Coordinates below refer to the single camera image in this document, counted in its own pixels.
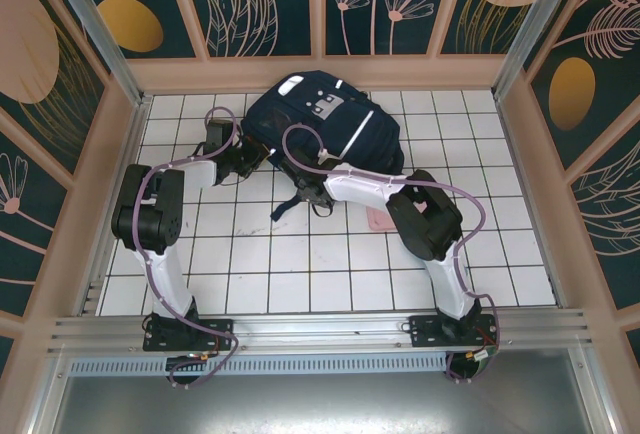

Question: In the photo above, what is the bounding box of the aluminium side rail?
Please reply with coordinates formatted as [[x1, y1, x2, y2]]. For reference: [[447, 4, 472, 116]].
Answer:
[[79, 96, 151, 316], [492, 93, 569, 308]]

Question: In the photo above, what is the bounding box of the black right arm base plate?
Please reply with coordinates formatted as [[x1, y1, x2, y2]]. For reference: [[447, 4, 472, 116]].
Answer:
[[409, 314, 500, 350]]

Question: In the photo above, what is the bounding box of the grey slotted cable duct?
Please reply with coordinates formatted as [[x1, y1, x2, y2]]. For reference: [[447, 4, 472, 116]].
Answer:
[[67, 353, 449, 376]]

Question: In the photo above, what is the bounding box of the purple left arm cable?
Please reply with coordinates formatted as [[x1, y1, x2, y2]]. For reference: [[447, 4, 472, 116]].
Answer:
[[130, 106, 240, 389]]

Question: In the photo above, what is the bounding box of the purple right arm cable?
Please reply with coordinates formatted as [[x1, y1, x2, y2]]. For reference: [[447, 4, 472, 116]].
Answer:
[[282, 123, 504, 384]]

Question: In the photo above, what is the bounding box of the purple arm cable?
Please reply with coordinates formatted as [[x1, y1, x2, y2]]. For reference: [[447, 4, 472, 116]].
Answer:
[[282, 123, 504, 384], [130, 106, 240, 389]]

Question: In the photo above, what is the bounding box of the aluminium corner post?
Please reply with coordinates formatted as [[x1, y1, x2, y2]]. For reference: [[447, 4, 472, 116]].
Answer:
[[492, 0, 589, 100], [39, 0, 151, 108]]

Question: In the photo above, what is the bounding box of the aluminium rail frame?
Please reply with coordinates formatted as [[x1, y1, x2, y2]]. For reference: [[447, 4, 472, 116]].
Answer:
[[47, 308, 594, 358]]

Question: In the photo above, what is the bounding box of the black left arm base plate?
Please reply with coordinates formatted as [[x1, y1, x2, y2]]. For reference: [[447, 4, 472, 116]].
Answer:
[[143, 317, 236, 353]]

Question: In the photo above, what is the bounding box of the navy blue backpack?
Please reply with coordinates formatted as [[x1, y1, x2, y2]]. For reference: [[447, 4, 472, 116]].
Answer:
[[242, 69, 405, 223]]

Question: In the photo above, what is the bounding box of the grey metal plate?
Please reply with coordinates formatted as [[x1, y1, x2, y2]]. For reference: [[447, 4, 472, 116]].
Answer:
[[49, 372, 609, 434]]

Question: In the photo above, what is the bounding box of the pink pencil case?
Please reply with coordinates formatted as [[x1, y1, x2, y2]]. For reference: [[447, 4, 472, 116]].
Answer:
[[367, 205, 397, 233]]

